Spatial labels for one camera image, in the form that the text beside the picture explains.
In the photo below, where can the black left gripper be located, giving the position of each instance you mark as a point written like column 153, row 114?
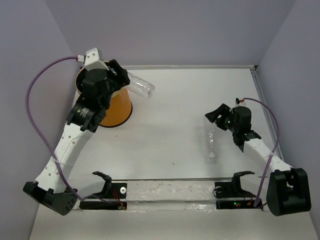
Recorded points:
column 123, row 78

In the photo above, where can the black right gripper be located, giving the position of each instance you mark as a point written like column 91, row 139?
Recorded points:
column 222, row 110

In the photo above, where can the clear plastic bottle blue cap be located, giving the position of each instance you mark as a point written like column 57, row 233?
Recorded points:
column 210, row 130

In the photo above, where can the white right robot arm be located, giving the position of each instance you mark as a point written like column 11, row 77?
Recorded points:
column 288, row 188

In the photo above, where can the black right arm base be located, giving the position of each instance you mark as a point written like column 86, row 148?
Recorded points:
column 235, row 194

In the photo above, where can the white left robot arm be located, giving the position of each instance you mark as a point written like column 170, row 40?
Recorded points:
column 51, row 188

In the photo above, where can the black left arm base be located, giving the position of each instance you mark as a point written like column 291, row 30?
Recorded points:
column 111, row 197

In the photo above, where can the orange cylindrical bin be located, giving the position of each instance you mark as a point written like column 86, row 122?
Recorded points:
column 117, row 107

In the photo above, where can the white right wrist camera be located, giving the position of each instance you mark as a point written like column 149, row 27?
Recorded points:
column 240, row 102

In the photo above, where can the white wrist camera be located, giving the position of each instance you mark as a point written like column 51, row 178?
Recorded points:
column 92, row 60
column 240, row 102

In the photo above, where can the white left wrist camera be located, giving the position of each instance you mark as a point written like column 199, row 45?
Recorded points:
column 92, row 60

